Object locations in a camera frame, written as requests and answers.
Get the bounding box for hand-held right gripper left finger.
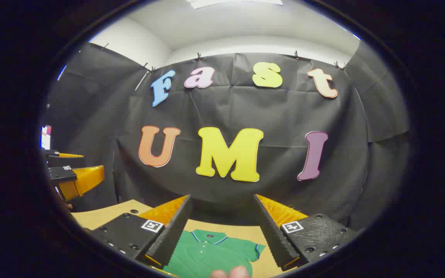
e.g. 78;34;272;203
90;195;192;270

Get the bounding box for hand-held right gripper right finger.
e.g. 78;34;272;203
253;194;359;271

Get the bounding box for green T-shirt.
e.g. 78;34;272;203
163;229;266;278

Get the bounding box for colourful printed board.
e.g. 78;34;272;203
40;125;52;151

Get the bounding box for black backdrop cloth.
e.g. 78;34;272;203
42;41;413;233

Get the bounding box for white ceiling light panel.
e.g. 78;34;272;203
186;0;284;9

